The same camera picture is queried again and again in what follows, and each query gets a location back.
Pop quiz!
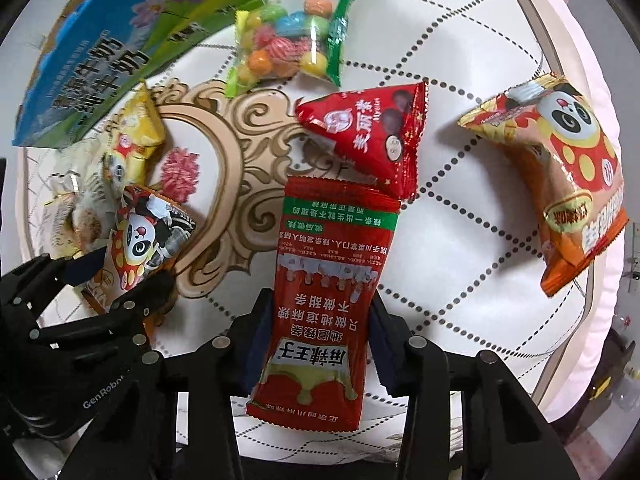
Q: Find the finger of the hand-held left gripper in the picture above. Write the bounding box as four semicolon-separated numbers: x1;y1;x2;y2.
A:
30;272;176;348
0;252;111;311

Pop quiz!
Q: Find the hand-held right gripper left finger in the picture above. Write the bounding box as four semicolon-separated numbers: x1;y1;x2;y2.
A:
60;287;273;480

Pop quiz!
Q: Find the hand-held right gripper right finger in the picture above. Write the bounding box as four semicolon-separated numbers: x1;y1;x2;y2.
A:
367;290;568;480

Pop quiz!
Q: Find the small panda snack packet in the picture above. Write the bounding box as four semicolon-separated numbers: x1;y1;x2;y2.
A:
80;185;198;316

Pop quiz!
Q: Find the long red snack packet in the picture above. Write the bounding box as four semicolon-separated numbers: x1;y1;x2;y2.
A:
246;175;401;433

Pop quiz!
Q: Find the blue green printed cardboard box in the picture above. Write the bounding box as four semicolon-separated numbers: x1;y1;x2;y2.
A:
12;0;268;148

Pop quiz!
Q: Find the red triangular chocolate packet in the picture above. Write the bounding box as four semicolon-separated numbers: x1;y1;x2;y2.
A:
295;81;428;198

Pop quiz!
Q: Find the large orange panda snack packet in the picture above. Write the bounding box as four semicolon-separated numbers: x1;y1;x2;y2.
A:
457;72;630;297

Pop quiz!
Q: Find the clear bag of colourful candies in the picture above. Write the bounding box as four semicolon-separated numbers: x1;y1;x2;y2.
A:
224;0;357;98

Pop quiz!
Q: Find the pale beige snack packet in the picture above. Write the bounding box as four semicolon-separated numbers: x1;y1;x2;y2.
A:
42;170;118;261

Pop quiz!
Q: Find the yellow snack packet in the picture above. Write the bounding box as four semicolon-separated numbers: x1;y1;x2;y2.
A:
102;85;167;186

